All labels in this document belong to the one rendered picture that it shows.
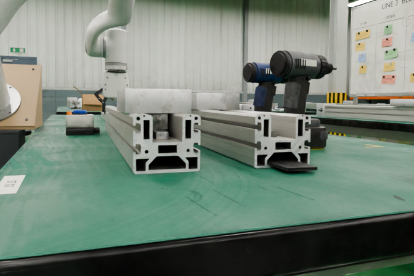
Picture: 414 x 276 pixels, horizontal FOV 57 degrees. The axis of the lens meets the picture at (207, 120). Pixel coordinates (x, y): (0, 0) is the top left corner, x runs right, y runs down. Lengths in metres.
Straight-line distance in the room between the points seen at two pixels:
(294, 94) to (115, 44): 0.84
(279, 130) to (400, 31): 3.61
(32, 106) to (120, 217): 1.18
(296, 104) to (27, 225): 0.65
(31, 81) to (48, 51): 10.89
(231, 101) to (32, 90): 0.87
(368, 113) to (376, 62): 1.86
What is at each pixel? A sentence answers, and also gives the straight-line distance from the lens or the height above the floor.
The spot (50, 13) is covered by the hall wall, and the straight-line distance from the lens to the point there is 12.62.
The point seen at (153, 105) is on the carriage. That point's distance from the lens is 0.63.
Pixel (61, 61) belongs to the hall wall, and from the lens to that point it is 12.42.
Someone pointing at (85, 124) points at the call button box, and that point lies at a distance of 1.20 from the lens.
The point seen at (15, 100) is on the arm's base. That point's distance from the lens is 1.53.
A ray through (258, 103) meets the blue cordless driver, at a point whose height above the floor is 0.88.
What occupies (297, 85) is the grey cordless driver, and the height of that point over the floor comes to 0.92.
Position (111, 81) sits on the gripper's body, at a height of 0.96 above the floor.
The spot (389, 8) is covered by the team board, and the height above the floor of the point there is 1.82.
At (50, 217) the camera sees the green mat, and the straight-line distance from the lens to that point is 0.38.
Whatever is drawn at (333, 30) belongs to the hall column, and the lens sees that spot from 9.67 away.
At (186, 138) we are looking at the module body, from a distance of 0.57.
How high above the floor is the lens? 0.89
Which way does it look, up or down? 3 degrees down
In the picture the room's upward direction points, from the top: 1 degrees clockwise
